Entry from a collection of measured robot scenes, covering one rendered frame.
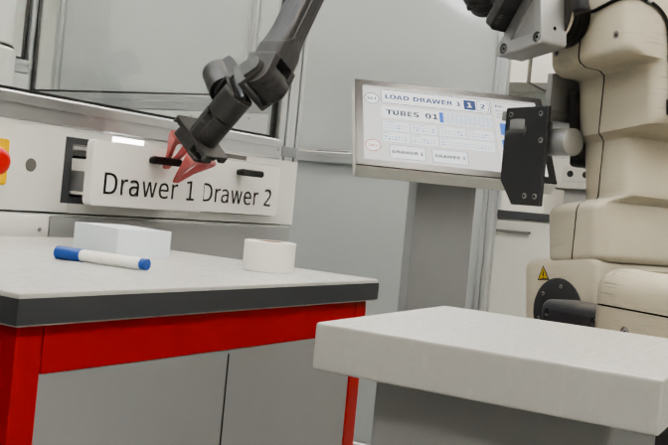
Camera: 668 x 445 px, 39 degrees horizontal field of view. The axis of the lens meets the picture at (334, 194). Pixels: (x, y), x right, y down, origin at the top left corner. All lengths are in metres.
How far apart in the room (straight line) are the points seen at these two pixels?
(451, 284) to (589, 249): 1.08
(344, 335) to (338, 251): 2.60
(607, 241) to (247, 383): 0.62
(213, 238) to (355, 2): 1.67
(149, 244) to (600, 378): 0.78
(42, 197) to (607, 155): 0.91
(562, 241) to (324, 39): 2.11
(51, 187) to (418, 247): 1.14
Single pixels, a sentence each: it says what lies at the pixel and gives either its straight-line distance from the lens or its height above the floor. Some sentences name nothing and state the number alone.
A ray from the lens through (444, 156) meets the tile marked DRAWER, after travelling 2.43.
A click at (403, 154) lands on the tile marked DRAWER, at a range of 2.40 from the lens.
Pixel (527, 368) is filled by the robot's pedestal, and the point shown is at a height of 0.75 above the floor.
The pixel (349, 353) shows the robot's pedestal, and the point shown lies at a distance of 0.78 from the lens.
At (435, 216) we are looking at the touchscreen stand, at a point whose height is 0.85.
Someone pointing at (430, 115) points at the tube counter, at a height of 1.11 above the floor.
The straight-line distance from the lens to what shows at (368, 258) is 3.32.
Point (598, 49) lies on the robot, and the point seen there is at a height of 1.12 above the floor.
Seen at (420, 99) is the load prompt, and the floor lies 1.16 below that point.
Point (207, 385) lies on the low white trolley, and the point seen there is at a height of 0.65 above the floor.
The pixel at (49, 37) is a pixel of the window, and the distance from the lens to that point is 1.67.
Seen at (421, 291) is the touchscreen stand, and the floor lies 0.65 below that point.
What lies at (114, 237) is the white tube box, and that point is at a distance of 1.32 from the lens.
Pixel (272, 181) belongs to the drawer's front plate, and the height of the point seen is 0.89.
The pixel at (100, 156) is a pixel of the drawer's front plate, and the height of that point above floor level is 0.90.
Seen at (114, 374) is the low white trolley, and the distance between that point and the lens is 0.96.
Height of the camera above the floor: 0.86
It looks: level
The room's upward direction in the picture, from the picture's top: 5 degrees clockwise
